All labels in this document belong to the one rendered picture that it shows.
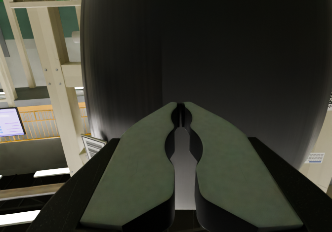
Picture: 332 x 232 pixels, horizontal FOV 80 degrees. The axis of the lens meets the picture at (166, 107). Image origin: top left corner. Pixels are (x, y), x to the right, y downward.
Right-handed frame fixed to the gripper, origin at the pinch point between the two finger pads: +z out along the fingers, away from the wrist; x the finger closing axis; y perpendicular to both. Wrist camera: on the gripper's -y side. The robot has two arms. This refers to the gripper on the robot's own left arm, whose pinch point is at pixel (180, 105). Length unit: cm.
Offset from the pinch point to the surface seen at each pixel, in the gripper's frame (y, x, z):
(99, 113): 5.8, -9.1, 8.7
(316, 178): 35, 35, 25
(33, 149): 668, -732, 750
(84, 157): 63, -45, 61
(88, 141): 9.6, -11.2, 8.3
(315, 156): 29, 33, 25
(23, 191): 403, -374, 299
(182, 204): 22.1, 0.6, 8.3
